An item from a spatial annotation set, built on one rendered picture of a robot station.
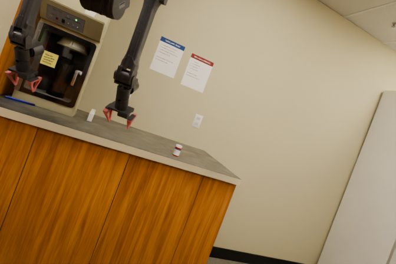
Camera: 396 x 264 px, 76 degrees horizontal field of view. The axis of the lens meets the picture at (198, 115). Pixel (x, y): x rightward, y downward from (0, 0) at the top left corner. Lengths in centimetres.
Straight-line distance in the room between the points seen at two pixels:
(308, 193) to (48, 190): 241
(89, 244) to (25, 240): 30
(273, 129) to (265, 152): 24
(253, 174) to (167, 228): 119
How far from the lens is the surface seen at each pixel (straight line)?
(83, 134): 136
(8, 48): 163
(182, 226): 163
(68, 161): 143
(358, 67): 318
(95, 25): 157
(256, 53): 240
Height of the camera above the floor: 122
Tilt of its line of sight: level
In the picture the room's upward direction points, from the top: 21 degrees clockwise
